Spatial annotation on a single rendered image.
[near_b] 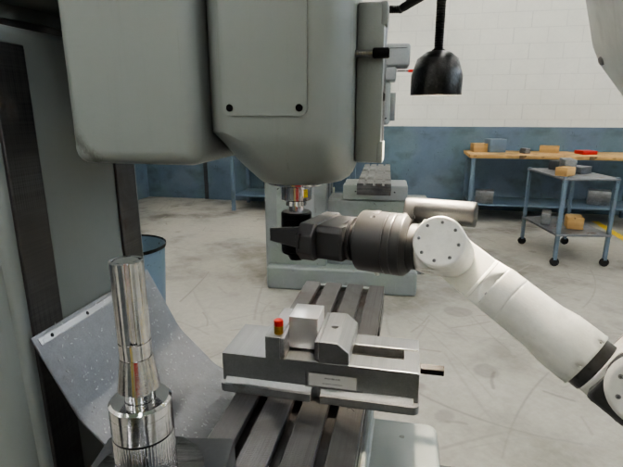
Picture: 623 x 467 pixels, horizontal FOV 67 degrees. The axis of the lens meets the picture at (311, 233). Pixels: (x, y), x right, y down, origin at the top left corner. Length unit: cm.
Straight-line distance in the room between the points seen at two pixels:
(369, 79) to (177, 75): 25
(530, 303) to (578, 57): 698
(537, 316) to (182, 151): 48
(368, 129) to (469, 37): 664
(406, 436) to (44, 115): 83
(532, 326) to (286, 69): 42
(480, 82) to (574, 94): 124
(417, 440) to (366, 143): 57
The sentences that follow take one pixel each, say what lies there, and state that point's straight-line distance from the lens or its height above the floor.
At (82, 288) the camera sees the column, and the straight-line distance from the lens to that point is 90.
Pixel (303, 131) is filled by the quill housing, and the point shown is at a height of 139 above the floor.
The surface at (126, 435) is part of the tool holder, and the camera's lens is 40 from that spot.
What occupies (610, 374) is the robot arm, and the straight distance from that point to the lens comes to 58.
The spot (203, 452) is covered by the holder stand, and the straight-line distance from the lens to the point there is 48.
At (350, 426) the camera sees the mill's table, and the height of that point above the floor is 93.
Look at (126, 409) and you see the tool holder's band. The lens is 40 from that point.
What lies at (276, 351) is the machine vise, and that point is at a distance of 84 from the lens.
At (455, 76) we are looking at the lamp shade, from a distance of 70.
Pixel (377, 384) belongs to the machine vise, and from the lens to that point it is 83.
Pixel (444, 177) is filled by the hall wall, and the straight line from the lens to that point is 726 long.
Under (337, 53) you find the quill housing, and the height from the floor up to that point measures 148.
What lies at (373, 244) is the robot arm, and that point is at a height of 124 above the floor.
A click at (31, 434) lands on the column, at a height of 93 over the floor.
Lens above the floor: 141
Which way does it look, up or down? 15 degrees down
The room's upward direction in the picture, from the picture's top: straight up
